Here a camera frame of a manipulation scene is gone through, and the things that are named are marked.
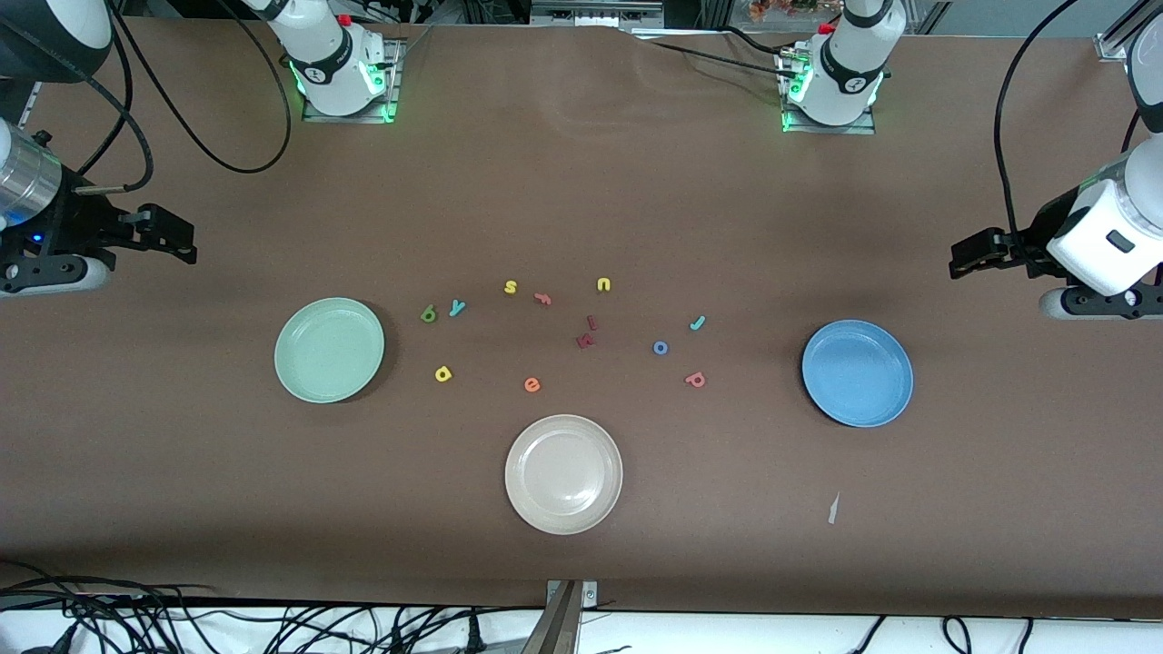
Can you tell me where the blue plate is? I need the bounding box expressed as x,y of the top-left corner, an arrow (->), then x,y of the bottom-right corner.
800,319 -> 915,429

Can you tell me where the green plate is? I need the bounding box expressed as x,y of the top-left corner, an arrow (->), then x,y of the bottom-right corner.
273,297 -> 386,404

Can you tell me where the orange flower decoration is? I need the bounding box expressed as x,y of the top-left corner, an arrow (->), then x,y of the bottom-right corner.
747,0 -> 848,24

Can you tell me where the brown table cover sheet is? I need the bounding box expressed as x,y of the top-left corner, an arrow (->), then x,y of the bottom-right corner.
0,14 -> 1163,620

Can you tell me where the beige plate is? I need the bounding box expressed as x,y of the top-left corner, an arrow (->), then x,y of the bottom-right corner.
504,414 -> 624,536

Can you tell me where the grey metal bar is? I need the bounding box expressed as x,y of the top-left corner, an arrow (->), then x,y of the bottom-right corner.
520,581 -> 582,654

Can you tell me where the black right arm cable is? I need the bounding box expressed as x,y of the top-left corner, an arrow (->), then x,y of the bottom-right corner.
77,0 -> 292,193

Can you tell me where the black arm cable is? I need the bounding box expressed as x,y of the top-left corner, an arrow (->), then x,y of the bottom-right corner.
77,0 -> 292,193
993,0 -> 1146,255

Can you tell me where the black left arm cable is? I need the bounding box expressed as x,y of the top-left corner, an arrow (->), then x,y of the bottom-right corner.
993,0 -> 1146,255

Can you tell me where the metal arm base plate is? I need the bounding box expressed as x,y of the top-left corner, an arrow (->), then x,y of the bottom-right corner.
303,38 -> 403,124
780,50 -> 878,135

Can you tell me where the black table cable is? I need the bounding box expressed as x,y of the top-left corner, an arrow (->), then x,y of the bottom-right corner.
718,25 -> 799,59
636,36 -> 796,83

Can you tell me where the tangled black cable bundle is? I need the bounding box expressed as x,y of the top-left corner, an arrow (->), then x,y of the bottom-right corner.
0,559 -> 528,654

